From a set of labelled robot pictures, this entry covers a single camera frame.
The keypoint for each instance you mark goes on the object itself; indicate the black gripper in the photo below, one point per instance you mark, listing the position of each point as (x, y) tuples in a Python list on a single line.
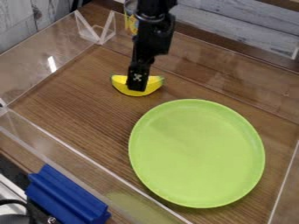
[(153, 40)]

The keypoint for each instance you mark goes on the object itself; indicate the yellow toy banana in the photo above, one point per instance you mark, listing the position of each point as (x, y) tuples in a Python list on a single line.
[(119, 83)]

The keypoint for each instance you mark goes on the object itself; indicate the green plate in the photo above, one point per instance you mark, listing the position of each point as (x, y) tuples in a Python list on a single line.
[(197, 153)]

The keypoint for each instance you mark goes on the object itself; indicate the yellow blue labelled can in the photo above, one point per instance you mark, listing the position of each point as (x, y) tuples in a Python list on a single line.
[(131, 21)]

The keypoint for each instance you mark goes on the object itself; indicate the blue plastic clamp block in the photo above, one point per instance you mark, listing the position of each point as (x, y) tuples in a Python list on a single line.
[(71, 204)]

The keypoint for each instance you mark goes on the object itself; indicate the clear acrylic triangular bracket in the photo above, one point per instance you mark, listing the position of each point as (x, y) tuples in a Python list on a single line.
[(95, 33)]

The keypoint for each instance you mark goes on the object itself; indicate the clear acrylic enclosure wall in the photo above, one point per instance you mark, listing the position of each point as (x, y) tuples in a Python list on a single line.
[(27, 141)]

